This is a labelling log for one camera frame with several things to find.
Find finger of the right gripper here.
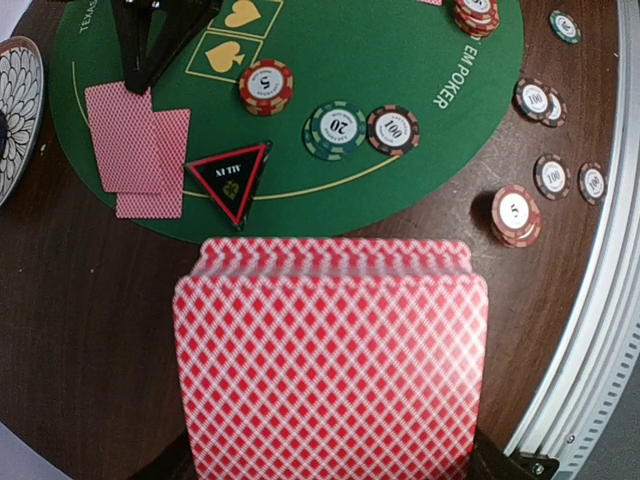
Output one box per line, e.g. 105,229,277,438
111,0,223,95

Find dealt red-backed card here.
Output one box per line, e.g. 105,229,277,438
116,109,191,219

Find red five chips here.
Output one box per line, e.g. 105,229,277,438
454,0,500,37
238,59,294,117

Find green chips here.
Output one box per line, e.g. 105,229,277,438
302,100,367,161

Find red-backed card deck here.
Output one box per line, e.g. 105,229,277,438
173,238,488,479

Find red five chip stack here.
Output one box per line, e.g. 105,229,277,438
491,184,542,248

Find green twenty chip stack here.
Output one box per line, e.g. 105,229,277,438
549,10,582,44

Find patterned ceramic saucer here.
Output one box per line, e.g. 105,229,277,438
1,36,46,203

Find dark blue mug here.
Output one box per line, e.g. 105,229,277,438
0,112,9,156

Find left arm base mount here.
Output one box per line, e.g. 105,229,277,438
510,451,560,480

